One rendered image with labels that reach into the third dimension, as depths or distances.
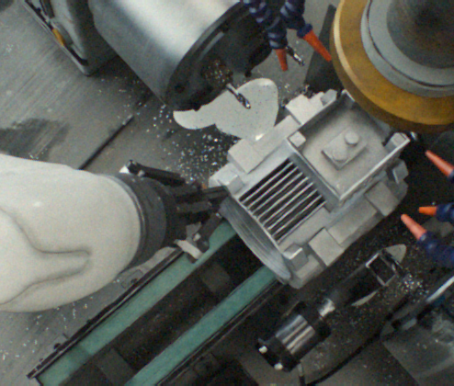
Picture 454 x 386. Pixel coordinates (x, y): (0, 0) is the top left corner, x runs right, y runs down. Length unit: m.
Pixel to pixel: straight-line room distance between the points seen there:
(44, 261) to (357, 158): 0.49
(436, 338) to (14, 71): 0.86
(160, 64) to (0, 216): 0.48
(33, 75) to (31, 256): 0.83
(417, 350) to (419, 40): 0.40
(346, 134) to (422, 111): 0.21
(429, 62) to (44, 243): 0.37
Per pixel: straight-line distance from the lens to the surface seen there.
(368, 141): 0.86
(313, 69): 1.05
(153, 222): 0.58
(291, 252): 0.83
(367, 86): 0.63
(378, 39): 0.63
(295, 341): 0.86
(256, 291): 0.99
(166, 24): 0.87
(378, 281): 0.68
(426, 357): 0.84
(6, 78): 1.26
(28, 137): 1.21
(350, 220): 0.87
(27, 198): 0.46
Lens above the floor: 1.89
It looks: 75 degrees down
